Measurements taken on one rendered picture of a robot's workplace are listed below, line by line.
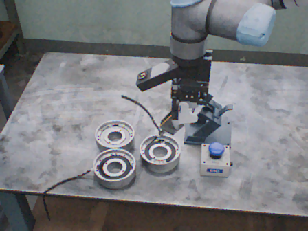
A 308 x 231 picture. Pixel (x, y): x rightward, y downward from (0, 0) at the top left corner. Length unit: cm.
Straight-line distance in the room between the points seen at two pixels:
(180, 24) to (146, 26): 191
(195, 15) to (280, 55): 208
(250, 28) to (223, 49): 202
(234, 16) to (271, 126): 53
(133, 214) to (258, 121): 47
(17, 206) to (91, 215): 24
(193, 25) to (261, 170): 46
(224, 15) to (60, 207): 82
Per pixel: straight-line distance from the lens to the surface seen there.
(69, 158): 110
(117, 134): 112
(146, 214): 127
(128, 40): 276
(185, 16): 78
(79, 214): 129
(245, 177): 106
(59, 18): 280
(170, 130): 99
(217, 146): 101
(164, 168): 102
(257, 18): 74
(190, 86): 87
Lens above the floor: 161
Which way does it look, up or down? 43 degrees down
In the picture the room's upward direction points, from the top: straight up
